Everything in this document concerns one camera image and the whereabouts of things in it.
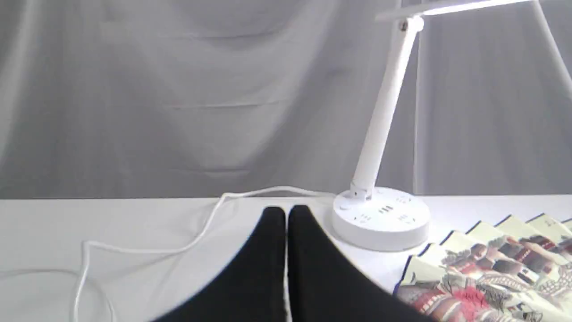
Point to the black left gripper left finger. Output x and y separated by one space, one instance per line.
251 287

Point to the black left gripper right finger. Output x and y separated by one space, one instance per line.
323 284

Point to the painted paper folding fan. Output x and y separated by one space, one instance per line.
513 271

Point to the white backdrop curtain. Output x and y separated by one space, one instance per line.
169 98

